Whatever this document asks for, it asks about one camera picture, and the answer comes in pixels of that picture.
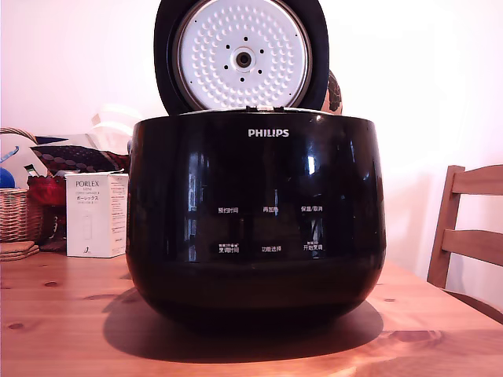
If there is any black rice cooker lid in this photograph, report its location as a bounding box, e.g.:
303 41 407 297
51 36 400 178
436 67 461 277
153 0 330 117

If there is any black Philips rice cooker body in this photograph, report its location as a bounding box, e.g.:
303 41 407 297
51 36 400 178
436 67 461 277
126 108 388 335

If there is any brown globe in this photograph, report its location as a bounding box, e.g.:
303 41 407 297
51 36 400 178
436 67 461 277
325 68 345 115

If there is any white plastic item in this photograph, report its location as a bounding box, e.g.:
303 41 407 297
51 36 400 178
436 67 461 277
84 103 145 151

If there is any white Porlex box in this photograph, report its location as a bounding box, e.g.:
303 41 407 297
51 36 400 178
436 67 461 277
64 170 130 259

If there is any dark dotted patterned cloth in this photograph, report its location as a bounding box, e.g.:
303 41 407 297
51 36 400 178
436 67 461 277
29 143 131 178

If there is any wooden ladder-back chair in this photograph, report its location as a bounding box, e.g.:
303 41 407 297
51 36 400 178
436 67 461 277
426 164 503 325

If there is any wicker basket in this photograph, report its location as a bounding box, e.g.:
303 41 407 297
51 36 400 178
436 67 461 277
0 126 45 244

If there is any stack of cork coasters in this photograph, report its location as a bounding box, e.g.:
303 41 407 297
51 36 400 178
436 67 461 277
0 240 41 262

